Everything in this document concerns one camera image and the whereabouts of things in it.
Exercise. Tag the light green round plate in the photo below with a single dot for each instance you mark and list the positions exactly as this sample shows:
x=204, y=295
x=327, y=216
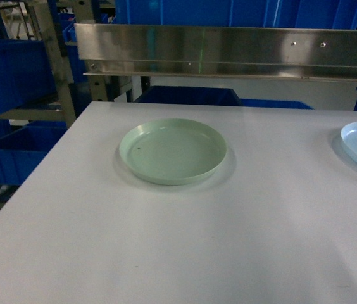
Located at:
x=173, y=151

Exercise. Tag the blue bin lower left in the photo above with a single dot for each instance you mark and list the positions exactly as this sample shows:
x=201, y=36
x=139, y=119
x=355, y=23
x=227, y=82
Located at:
x=190, y=96

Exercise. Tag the small blue bin lower centre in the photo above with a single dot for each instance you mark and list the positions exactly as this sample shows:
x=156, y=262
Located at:
x=262, y=103

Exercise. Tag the blue bin on floor left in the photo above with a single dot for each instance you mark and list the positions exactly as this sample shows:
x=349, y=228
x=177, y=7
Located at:
x=22, y=150

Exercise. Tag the large blue bin upper centre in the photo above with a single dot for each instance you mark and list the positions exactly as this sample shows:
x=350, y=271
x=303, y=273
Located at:
x=296, y=14

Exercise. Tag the blue bin on side shelf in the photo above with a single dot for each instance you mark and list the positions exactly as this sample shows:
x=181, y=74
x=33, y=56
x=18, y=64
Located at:
x=25, y=73

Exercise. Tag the steel rack upright post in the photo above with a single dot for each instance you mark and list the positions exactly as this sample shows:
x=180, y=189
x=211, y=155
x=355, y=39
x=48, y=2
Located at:
x=49, y=32

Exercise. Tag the stainless steel shelf rail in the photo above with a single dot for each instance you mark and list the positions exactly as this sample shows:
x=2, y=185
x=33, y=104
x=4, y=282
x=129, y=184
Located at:
x=236, y=52

